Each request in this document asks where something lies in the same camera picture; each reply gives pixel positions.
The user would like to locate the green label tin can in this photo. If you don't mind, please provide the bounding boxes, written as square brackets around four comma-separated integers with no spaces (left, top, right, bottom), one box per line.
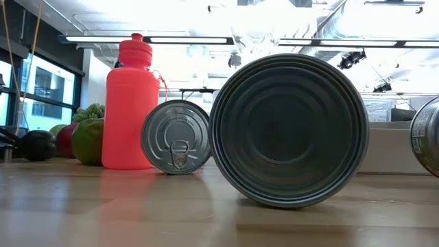
[208,53,370,209]
[409,95,439,178]

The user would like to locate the black ceiling spotlight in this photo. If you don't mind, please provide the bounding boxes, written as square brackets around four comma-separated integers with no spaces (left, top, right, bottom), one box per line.
[372,82,392,93]
[337,49,367,71]

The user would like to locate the yellow extension cable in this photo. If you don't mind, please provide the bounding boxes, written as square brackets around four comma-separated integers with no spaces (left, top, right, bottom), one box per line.
[0,0,45,137]

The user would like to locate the green spiky plant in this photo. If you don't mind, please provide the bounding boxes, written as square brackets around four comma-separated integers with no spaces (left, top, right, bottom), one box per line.
[72,103,106,124]

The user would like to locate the green round fruit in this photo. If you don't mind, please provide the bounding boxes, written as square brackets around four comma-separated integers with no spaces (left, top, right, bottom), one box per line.
[71,118,105,167]

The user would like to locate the dark framed window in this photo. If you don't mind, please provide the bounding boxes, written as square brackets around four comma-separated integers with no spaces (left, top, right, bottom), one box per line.
[0,37,86,138]

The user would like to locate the grey plastic tray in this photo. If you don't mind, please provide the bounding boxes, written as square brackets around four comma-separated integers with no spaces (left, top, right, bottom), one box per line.
[356,120,433,176]

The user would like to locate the dark red apple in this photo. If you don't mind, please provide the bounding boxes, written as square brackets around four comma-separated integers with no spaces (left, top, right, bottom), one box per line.
[56,122,79,159]

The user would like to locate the orange-red squeeze bottle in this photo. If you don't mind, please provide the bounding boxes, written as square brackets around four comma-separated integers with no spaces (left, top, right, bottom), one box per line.
[101,32,171,171]

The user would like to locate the dark background monitor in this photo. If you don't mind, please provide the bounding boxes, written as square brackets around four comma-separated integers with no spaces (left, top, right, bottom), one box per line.
[390,108,418,123]

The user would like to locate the ceiling light strip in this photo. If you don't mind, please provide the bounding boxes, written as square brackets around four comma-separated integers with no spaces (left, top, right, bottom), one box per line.
[58,34,439,49]

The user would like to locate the green pear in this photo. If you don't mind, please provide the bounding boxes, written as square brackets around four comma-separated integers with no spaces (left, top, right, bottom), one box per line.
[49,123,68,138]

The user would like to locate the dark round fruit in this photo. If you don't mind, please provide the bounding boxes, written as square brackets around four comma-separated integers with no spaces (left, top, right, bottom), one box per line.
[20,130,57,162]

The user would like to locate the teal yellowfin tuna can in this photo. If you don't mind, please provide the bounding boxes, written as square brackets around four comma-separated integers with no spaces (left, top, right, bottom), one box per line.
[141,99,212,176]

